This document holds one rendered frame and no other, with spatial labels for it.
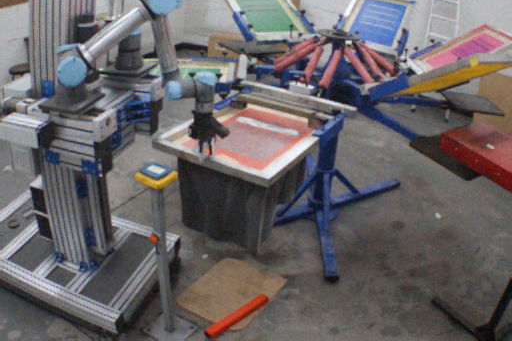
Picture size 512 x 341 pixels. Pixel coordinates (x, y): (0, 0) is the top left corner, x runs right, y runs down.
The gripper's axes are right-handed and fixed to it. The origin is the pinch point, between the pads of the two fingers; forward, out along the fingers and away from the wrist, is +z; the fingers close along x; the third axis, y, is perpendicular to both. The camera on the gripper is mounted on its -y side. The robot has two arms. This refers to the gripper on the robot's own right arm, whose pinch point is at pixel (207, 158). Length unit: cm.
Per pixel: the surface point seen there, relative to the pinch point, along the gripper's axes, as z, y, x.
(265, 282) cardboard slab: 96, -9, -47
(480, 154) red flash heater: -12, -109, -54
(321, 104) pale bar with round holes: -4, -16, -80
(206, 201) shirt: 26.2, 5.5, -7.7
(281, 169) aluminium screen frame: -0.4, -29.2, -8.5
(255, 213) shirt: 23.1, -19.6, -7.6
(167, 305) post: 76, 10, 21
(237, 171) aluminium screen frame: 0.3, -15.5, 1.9
